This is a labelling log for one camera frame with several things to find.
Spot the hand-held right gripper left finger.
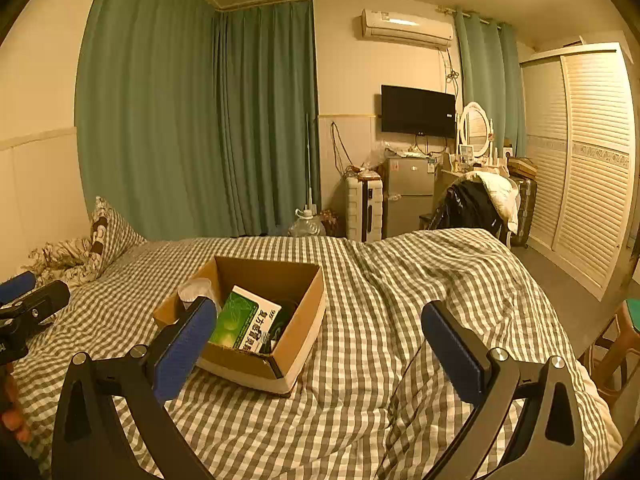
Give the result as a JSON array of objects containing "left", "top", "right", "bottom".
[{"left": 51, "top": 296, "right": 218, "bottom": 480}]

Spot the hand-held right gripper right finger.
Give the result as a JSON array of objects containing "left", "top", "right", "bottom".
[{"left": 421, "top": 300, "right": 586, "bottom": 480}]

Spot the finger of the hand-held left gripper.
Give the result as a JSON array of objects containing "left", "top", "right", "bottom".
[
  {"left": 0, "top": 271, "right": 37, "bottom": 306},
  {"left": 0, "top": 280, "right": 71, "bottom": 326}
]

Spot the green and white medicine box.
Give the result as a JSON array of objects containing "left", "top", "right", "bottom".
[{"left": 207, "top": 285, "right": 283, "bottom": 356}]

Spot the black cord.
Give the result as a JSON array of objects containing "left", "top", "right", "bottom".
[{"left": 260, "top": 300, "right": 299, "bottom": 356}]

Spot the cardboard box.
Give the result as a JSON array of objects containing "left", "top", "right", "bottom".
[{"left": 152, "top": 255, "right": 326, "bottom": 395}]

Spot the person's left hand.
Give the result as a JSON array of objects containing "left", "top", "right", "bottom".
[{"left": 0, "top": 360, "right": 32, "bottom": 444}]

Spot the floral quilt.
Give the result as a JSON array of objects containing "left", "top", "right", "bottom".
[{"left": 20, "top": 237, "right": 97, "bottom": 288}]

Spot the grey checked blanket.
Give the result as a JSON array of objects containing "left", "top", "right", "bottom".
[{"left": 10, "top": 227, "right": 621, "bottom": 480}]

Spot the checked pillow with brown print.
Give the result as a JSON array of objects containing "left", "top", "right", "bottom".
[{"left": 90, "top": 196, "right": 147, "bottom": 273}]

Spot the black jacket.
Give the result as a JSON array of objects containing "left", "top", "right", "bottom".
[{"left": 431, "top": 180, "right": 503, "bottom": 237}]

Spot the dark suitcase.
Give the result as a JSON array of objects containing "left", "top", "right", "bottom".
[{"left": 509, "top": 176, "right": 539, "bottom": 249}]

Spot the small grey fridge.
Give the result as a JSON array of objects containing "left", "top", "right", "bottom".
[{"left": 382, "top": 156, "right": 437, "bottom": 238}]

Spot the white suitcase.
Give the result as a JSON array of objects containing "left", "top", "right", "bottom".
[{"left": 344, "top": 175, "right": 385, "bottom": 243}]

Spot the vanity table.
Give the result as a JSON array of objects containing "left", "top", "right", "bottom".
[{"left": 434, "top": 167, "right": 467, "bottom": 202}]

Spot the clear water jug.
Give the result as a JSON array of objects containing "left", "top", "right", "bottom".
[{"left": 287, "top": 207, "right": 327, "bottom": 237}]

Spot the green topped stool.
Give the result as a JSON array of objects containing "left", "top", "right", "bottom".
[{"left": 579, "top": 297, "right": 640, "bottom": 407}]

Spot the woven basket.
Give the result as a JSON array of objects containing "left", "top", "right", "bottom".
[{"left": 506, "top": 156, "right": 539, "bottom": 179}]

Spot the clutter on suitcase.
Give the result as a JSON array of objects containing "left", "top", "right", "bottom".
[{"left": 345, "top": 161, "right": 384, "bottom": 181}]

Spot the green curtain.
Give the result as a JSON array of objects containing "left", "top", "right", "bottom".
[
  {"left": 74, "top": 0, "right": 222, "bottom": 243},
  {"left": 212, "top": 0, "right": 321, "bottom": 237},
  {"left": 454, "top": 7, "right": 527, "bottom": 159}
]

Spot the white pole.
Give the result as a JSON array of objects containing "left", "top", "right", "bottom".
[{"left": 303, "top": 112, "right": 316, "bottom": 211}]

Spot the white oval vanity mirror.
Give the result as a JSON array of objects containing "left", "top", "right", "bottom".
[{"left": 457, "top": 101, "right": 492, "bottom": 157}]

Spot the white louvred wardrobe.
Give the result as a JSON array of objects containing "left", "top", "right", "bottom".
[{"left": 519, "top": 42, "right": 639, "bottom": 302}]

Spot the white air conditioner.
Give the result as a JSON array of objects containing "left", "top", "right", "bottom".
[{"left": 356, "top": 8, "right": 455, "bottom": 51}]

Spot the dark wall cable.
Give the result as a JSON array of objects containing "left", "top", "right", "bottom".
[{"left": 329, "top": 121, "right": 351, "bottom": 173}]

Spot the black wall television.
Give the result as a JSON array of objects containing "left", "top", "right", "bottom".
[{"left": 381, "top": 84, "right": 457, "bottom": 137}]

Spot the air conditioner cable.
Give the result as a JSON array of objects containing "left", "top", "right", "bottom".
[{"left": 442, "top": 50, "right": 459, "bottom": 97}]

